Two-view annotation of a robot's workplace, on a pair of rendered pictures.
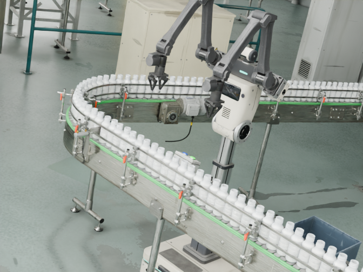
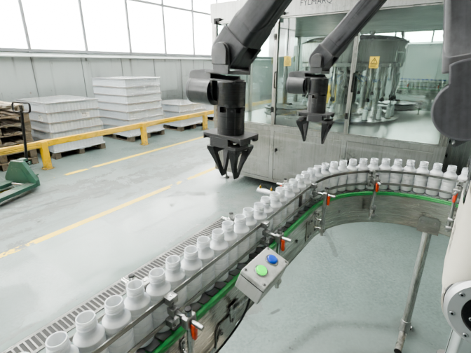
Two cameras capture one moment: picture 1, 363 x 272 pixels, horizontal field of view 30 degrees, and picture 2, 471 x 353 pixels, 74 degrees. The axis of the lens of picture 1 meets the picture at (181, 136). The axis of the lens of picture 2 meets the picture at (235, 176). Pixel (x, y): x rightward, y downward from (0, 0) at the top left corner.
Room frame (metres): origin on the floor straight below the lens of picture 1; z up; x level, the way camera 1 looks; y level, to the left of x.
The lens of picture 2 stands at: (3.35, -0.77, 1.64)
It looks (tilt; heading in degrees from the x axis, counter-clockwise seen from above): 20 degrees down; 84
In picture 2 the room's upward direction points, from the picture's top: straight up
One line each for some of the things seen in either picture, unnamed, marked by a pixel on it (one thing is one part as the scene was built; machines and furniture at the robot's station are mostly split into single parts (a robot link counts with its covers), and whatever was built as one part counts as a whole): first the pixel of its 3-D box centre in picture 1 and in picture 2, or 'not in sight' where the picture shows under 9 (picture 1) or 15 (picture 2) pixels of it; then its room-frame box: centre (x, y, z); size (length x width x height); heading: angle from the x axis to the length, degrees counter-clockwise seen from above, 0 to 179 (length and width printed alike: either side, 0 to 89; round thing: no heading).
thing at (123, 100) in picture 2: not in sight; (129, 106); (1.62, 6.91, 0.67); 1.23 x 1.04 x 1.35; 140
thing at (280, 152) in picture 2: not in sight; (343, 97); (5.43, 3.75, 1.18); 2.88 x 2.73 x 2.35; 139
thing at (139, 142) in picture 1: (139, 149); (258, 224); (3.54, 0.22, 1.08); 0.06 x 0.06 x 0.17
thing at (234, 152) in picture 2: (212, 109); (231, 157); (3.41, -0.13, 1.45); 0.07 x 0.07 x 0.09; 49
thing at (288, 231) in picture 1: (286, 238); not in sight; (2.84, -0.58, 1.08); 0.06 x 0.06 x 0.17
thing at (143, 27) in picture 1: (172, 54); not in sight; (7.65, 0.30, 0.59); 1.10 x 0.62 x 1.18; 121
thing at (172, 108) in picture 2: not in sight; (178, 113); (2.68, 7.98, 0.33); 1.23 x 1.04 x 0.66; 138
